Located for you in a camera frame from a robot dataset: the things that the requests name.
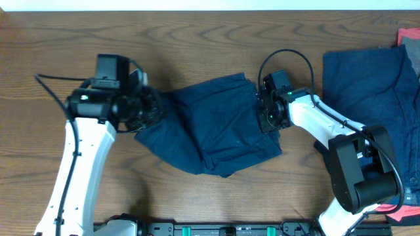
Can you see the red garment under pile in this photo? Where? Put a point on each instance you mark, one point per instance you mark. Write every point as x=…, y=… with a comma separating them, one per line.
x=399, y=90

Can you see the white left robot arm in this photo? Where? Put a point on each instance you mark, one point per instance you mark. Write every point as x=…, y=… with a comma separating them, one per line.
x=91, y=130

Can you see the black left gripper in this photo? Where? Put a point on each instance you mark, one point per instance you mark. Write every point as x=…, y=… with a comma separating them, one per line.
x=156, y=109

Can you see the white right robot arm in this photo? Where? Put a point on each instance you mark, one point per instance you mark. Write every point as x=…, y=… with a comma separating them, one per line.
x=359, y=159

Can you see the dark blue shirt pile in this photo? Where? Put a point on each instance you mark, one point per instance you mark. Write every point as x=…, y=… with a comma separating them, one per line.
x=349, y=83

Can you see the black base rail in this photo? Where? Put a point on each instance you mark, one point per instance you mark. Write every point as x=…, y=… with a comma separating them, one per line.
x=210, y=229

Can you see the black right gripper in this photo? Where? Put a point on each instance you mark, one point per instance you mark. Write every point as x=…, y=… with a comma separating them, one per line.
x=265, y=127

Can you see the grey garment under pile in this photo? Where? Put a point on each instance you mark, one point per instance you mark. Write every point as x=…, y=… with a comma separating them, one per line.
x=412, y=48

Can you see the navy blue shorts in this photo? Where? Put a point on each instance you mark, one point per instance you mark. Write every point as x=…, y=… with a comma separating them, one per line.
x=211, y=128

